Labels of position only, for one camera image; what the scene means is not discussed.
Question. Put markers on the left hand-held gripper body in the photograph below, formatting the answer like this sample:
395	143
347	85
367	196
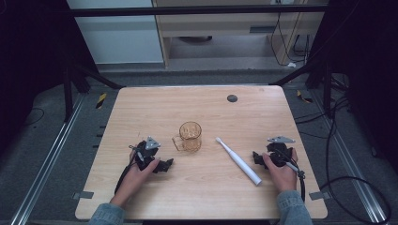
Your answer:
147	156

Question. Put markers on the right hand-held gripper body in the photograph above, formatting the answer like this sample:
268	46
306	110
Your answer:
278	153

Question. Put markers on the white electric toothbrush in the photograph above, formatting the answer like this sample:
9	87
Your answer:
241	162

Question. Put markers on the clear glass mug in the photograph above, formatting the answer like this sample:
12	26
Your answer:
190	137

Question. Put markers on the person's right hand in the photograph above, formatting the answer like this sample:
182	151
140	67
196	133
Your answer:
284	178

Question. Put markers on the person's left hand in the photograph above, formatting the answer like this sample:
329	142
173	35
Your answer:
133	181

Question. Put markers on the yellow black striped tape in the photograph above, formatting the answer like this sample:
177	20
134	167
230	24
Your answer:
304	97
101	100

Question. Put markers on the dark round table grommet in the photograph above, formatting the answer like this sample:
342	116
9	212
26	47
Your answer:
232	98

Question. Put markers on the black metal stand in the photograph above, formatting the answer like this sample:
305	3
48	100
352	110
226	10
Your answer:
327	90
68	93

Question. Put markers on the small white plug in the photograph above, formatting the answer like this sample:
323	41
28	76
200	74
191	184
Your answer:
291	65

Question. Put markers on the white cabinet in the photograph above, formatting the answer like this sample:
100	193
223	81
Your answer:
119	40

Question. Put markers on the dark curtain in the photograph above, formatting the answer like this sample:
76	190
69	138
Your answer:
31	62
372	78

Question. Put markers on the light wooden desk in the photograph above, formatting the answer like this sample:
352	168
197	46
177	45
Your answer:
219	25

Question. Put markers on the grey metal table bracket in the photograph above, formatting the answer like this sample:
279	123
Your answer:
319	195
83	195

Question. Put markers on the aluminium floor rail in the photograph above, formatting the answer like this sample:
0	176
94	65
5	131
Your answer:
47	162
353	168

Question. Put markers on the black horizontal frame bar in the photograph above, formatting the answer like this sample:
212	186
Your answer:
187	10

